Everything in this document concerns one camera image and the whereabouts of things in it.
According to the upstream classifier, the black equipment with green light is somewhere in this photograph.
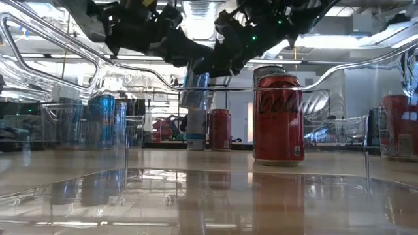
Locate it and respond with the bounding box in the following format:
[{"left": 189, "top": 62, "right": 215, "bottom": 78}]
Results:
[{"left": 0, "top": 101, "right": 43, "bottom": 151}]

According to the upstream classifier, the ceiling strip light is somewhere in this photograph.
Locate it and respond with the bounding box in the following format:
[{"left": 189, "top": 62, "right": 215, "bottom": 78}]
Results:
[
  {"left": 116, "top": 55, "right": 164, "bottom": 61},
  {"left": 249, "top": 58, "right": 303, "bottom": 65}
]

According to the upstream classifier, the red background object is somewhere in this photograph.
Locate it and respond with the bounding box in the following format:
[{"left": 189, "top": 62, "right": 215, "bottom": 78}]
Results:
[{"left": 152, "top": 119, "right": 176, "bottom": 144}]

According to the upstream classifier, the red cola can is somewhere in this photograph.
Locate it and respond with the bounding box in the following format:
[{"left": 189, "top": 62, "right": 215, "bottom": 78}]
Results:
[
  {"left": 253, "top": 73, "right": 306, "bottom": 167},
  {"left": 379, "top": 94, "right": 418, "bottom": 161},
  {"left": 208, "top": 108, "right": 233, "bottom": 152}
]

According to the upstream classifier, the silver ventilation duct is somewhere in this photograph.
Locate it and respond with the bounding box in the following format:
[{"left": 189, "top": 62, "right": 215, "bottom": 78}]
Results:
[{"left": 182, "top": 0, "right": 218, "bottom": 42}]

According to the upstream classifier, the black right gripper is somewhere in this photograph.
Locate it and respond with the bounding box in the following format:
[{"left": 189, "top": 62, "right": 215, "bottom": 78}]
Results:
[{"left": 192, "top": 0, "right": 316, "bottom": 79}]

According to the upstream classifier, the blue silver energy drink can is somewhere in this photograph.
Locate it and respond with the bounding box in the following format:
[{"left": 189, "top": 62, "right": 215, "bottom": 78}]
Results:
[
  {"left": 88, "top": 94, "right": 116, "bottom": 149},
  {"left": 178, "top": 67, "right": 212, "bottom": 111},
  {"left": 57, "top": 97, "right": 82, "bottom": 149},
  {"left": 114, "top": 101, "right": 128, "bottom": 149}
]

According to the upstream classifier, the clear plastic bin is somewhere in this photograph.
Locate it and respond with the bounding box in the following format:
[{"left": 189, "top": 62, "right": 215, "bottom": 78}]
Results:
[
  {"left": 0, "top": 0, "right": 418, "bottom": 235},
  {"left": 40, "top": 96, "right": 147, "bottom": 151},
  {"left": 302, "top": 114, "right": 370, "bottom": 154}
]

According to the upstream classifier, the black aluminium table frame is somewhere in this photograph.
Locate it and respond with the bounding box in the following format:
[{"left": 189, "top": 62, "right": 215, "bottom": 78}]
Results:
[{"left": 0, "top": 140, "right": 418, "bottom": 156}]

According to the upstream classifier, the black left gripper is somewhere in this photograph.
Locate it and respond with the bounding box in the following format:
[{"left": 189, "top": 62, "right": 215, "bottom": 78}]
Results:
[{"left": 109, "top": 0, "right": 215, "bottom": 69}]

